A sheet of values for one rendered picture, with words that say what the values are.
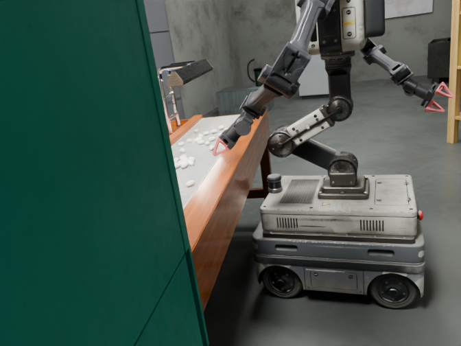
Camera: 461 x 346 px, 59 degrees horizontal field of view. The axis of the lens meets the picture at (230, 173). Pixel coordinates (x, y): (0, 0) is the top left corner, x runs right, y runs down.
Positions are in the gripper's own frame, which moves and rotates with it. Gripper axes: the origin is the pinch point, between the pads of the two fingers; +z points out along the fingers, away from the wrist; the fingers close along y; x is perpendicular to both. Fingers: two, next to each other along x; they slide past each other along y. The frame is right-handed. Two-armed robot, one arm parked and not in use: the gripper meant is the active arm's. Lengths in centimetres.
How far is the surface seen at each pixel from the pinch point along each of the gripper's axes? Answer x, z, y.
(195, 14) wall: -168, 19, -519
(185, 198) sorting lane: 2.7, 10.5, 25.8
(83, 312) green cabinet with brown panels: 1, -11, 115
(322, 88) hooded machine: 59, -32, -537
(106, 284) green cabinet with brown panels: 1, -11, 109
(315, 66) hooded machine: 26, -48, -536
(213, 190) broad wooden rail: 7.7, 1.3, 27.0
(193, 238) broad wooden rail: 10, 2, 59
